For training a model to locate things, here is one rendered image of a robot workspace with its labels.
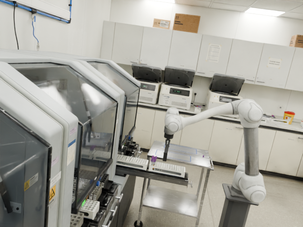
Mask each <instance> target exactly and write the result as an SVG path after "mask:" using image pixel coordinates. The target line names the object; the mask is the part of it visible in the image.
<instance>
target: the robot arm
mask: <svg viewBox="0 0 303 227"><path fill-rule="evenodd" d="M234 114H237V115H239V118H240V121H241V125H242V126H243V140H244V163H240V164H239V165H238V166H237V168H236V169H235V172H234V176H233V182H232V185H228V186H227V187H228V188H229V190H230V193H231V195H230V196H232V197H238V198H242V199H247V200H249V201H251V202H253V203H260V202H262V201H263V200H264V199H265V197H266V189H265V186H264V181H263V176H262V175H261V174H260V172H259V148H258V127H259V125H260V123H261V119H262V117H263V110H262V108H261V107H260V105H258V104H257V103H256V102H255V101H254V100H252V99H243V100H236V101H232V102H229V103H227V104H224V105H221V106H218V107H214V108H212V109H208V110H206V111H204V112H201V113H199V114H197V115H194V116H191V117H187V118H184V117H182V116H179V111H178V109H177V108H174V107H170V108H168V109H167V112H166V115H165V128H164V138H166V140H165V151H164V152H163V153H164V155H163V161H166V160H167V154H168V148H169V145H170V139H173V136H174V133H175V132H178V131H180V130H182V129H184V127H185V126H187V125H191V124H194V123H197V122H199V121H202V120H204V119H207V118H210V117H212V116H216V115H234Z"/></svg>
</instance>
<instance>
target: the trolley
mask: <svg viewBox="0 0 303 227"><path fill-rule="evenodd" d="M164 151H165V142H162V141H156V140H154V142H153V144H152V146H151V148H150V150H149V152H148V154H147V160H148V165H149V161H150V157H151V158H152V156H153V155H154V156H157V159H162V160H163V155H164V153H163V152H164ZM203 155H204V157H203ZM210 158H211V156H209V153H208V150H202V149H197V148H193V147H187V146H183V145H176V144H171V143H170V145H169V148H168V154H167V161H171V162H176V163H182V164H186V165H191V166H195V167H200V168H202V171H201V175H200V180H199V184H198V189H197V195H194V194H189V193H185V192H181V191H175V190H171V189H167V188H163V187H158V186H153V185H150V180H151V179H148V183H147V191H146V194H145V197H144V193H145V187H146V181H147V178H144V181H143V187H142V196H141V202H140V208H139V214H138V219H137V220H136V221H135V222H134V226H135V227H142V226H143V223H142V221H141V213H142V207H143V206H145V207H149V208H153V209H158V210H162V211H166V212H170V213H175V214H180V215H184V216H188V217H192V218H196V219H197V220H196V224H195V227H198V224H199V219H200V215H201V211H202V205H203V201H204V197H205V193H206V188H207V183H208V178H209V174H210V170H213V171H214V168H213V163H212V158H211V164H210ZM211 165H212V168H211ZM205 168H206V169H207V173H206V178H205V182H204V187H203V191H202V197H201V201H200V205H199V210H198V211H197V201H198V197H199V192H200V188H201V183H202V177H203V173H204V169H205Z"/></svg>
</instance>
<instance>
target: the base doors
mask: <svg viewBox="0 0 303 227"><path fill-rule="evenodd" d="M138 113H142V114H138ZM165 115H166V112H163V111H158V110H152V109H145V108H140V107H138V110H137V117H136V124H135V127H136V129H135V130H134V137H133V141H134V142H136V144H139V147H140V148H145V149H150V148H151V146H152V144H153V142H154V140H156V141H162V142H165V140H166V138H164V128H165ZM235 127H239V128H235ZM226 128H229V129H232V130H228V129H226ZM241 128H243V126H242V125H240V124H235V123H228V122H222V121H216V120H211V119H204V120H202V121H199V122H197V123H194V124H191V125H187V126H185V127H184V129H182V130H180V131H178V132H175V133H174V136H173V139H170V143H171V144H176V145H183V146H187V147H193V148H197V149H202V150H208V153H209V156H211V158H212V161H216V162H221V163H228V164H233V165H239V164H240V163H244V140H243V129H241ZM288 138H289V139H294V141H293V140H288ZM299 138H303V135H299V134H293V133H288V132H281V131H275V130H269V129H264V128H258V148H259V169H260V170H266V171H270V172H275V173H282V174H287V175H292V176H297V177H303V139H299Z"/></svg>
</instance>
